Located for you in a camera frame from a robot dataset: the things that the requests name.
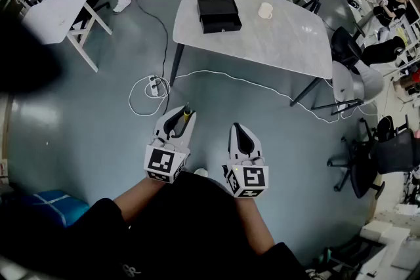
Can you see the black drawer box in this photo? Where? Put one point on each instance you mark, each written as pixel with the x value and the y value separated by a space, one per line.
pixel 216 8

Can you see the blue strapped bundle package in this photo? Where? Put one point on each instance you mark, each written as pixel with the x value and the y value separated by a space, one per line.
pixel 59 206

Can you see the white power strip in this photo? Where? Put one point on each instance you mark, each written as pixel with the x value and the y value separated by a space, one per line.
pixel 153 85

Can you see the white table with wooden legs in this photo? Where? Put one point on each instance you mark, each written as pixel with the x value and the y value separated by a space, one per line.
pixel 55 16

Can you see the white foam packaging block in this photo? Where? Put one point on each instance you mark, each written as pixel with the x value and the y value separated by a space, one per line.
pixel 390 236

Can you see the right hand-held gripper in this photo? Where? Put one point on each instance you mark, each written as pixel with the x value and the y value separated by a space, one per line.
pixel 252 177

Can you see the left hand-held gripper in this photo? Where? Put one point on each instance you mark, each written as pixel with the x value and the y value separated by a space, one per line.
pixel 160 162

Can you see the person's white shoe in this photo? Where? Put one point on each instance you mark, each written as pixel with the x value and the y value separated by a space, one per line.
pixel 201 172

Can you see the person's black clothing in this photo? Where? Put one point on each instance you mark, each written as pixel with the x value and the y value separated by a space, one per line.
pixel 183 232

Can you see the person's right forearm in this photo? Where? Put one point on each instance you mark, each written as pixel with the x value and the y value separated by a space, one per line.
pixel 254 226

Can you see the white cup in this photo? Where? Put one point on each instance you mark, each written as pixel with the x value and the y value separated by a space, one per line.
pixel 264 10

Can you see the grey marble table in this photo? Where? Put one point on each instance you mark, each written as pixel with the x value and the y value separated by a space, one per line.
pixel 269 36

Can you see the person's left forearm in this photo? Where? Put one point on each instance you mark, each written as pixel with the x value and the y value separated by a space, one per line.
pixel 141 196

